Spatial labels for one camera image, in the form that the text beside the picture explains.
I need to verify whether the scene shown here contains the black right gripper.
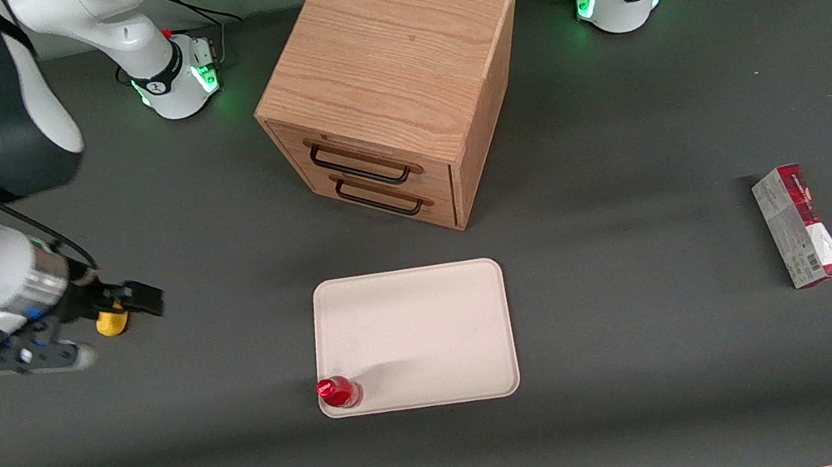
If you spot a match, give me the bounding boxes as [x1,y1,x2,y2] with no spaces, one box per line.
[47,261,168,336]

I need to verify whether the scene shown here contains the red coke bottle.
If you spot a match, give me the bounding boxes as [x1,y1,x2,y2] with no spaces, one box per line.
[313,371,367,414]

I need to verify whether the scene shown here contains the cream plastic tray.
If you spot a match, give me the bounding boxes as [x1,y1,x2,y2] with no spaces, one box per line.
[299,252,525,428]

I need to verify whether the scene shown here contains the yellow toy lemon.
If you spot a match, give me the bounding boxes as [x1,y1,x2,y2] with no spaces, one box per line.
[94,309,134,340]

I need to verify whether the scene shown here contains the red and grey carton box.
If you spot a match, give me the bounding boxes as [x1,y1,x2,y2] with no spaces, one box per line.
[748,157,832,295]

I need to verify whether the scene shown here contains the wooden two-drawer cabinet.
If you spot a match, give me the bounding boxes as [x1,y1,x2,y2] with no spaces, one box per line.
[235,0,556,262]

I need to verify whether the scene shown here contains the black metal drawer handle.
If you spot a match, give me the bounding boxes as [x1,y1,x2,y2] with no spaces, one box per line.
[333,165,427,228]
[307,128,415,199]

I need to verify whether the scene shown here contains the black right arm base cable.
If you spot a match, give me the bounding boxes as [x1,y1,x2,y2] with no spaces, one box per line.
[156,0,252,78]

